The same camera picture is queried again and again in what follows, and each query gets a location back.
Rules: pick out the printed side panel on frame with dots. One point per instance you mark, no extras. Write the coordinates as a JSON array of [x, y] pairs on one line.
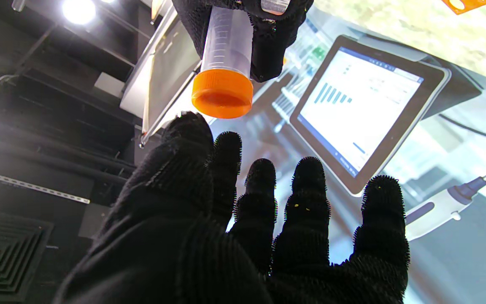
[[169, 71]]

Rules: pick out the clear plastic centrifuge tube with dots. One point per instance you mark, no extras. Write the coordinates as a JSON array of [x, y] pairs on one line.
[[228, 42]]

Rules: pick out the bright studio lamp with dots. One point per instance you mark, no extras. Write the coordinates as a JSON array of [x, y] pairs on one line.
[[78, 10]]

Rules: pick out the printed laboratory backdrop poster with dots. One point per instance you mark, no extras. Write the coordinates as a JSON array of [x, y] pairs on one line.
[[365, 97]]

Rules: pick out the orange plastic test tube rack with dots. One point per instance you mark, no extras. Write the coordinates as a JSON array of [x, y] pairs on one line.
[[468, 5]]

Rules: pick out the perforated metal rail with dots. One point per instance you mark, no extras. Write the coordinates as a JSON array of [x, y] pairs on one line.
[[32, 186]]

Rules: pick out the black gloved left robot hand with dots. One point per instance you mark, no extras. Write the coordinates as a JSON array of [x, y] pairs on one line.
[[184, 236]]

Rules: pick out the black square vent grille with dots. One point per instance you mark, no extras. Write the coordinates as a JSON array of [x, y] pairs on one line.
[[2, 257]]

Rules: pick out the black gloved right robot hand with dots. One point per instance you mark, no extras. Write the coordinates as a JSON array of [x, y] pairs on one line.
[[270, 46]]

